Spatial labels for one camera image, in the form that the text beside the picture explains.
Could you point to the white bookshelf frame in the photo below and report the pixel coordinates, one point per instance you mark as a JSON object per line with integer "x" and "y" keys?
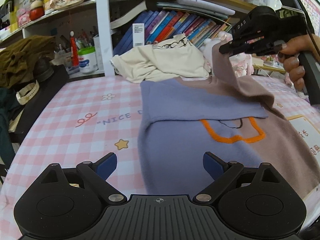
{"x": 102, "y": 15}

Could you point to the white box with barcode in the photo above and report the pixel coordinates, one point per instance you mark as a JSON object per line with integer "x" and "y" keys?
{"x": 138, "y": 34}

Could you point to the olive brown garment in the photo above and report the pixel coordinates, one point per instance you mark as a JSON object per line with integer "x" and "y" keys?
{"x": 19, "y": 59}

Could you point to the person's right hand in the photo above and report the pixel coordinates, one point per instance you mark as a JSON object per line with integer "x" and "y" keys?
{"x": 288, "y": 57}

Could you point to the row of colourful books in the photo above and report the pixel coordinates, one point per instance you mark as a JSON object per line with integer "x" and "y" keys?
{"x": 158, "y": 26}

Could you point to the cream white wristband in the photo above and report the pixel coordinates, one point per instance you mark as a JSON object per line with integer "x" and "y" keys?
{"x": 24, "y": 95}

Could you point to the pink checkered cartoon desk mat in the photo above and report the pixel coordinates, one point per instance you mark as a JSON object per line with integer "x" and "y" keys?
{"x": 88, "y": 119}

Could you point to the white green tub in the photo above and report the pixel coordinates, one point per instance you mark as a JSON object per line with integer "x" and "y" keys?
{"x": 87, "y": 60}

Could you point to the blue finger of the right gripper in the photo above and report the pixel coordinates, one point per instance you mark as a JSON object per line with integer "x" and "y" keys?
{"x": 238, "y": 46}

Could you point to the cream printed garment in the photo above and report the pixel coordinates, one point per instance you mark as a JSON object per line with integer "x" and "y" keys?
{"x": 175, "y": 57}

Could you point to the red tassel ornament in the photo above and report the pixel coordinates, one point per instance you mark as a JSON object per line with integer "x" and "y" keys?
{"x": 75, "y": 60}

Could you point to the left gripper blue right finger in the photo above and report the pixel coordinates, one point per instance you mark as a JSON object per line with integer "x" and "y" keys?
{"x": 224, "y": 177}

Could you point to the purple and mauve sweater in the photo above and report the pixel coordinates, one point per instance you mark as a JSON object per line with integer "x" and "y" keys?
{"x": 231, "y": 117}

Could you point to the dark green garment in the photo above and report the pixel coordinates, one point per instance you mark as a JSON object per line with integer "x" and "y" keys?
{"x": 9, "y": 107}

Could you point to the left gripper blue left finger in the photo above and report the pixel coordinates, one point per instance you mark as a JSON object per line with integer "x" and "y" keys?
{"x": 95, "y": 175}

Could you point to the black yamaha keyboard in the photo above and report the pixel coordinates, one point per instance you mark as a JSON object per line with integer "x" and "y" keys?
{"x": 33, "y": 109}

